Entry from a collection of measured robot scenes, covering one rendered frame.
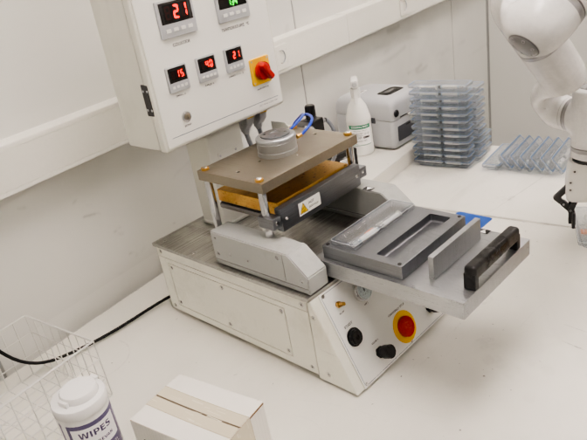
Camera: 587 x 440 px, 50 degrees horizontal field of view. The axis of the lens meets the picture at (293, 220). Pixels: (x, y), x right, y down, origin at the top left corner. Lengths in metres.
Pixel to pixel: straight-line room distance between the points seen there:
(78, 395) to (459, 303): 0.60
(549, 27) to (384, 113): 1.06
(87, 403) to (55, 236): 0.52
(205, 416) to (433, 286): 0.41
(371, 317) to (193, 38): 0.62
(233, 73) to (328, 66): 0.93
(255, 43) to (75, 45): 0.40
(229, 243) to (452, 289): 0.43
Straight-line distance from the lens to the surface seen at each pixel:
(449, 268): 1.03
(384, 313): 1.18
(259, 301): 1.18
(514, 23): 1.07
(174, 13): 1.21
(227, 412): 1.02
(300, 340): 1.15
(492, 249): 1.00
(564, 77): 1.35
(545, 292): 1.38
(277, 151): 1.18
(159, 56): 1.19
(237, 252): 1.17
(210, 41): 1.27
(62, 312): 1.53
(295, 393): 1.16
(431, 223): 1.15
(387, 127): 2.05
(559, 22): 1.06
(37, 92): 1.43
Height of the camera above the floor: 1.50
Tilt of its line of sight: 25 degrees down
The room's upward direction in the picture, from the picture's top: 10 degrees counter-clockwise
